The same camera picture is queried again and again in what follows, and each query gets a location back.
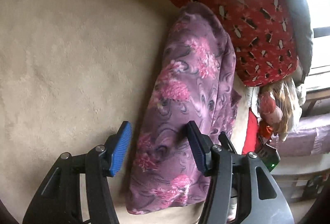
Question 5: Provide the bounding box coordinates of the doll with long hair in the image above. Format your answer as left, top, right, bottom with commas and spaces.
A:
258, 77, 302, 142

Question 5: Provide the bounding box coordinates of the purple floral garment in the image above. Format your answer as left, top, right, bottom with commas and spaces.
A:
126, 2, 243, 215

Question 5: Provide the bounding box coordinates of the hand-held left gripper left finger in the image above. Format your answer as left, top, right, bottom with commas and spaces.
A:
22, 121, 133, 224

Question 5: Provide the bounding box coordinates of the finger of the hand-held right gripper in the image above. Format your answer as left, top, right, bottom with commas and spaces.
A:
219, 132, 239, 155

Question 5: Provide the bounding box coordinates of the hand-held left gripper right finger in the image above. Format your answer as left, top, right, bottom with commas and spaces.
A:
186, 121, 294, 224

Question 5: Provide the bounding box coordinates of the plain red cloth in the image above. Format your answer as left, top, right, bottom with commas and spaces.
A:
242, 108, 261, 155

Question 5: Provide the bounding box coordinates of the grey cushion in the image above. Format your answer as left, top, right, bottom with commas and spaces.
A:
265, 0, 314, 85

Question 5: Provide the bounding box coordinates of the beige fleece blanket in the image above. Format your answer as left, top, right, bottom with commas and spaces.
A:
0, 0, 250, 224

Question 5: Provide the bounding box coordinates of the purple bed sheet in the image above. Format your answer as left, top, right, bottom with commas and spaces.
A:
268, 113, 330, 157

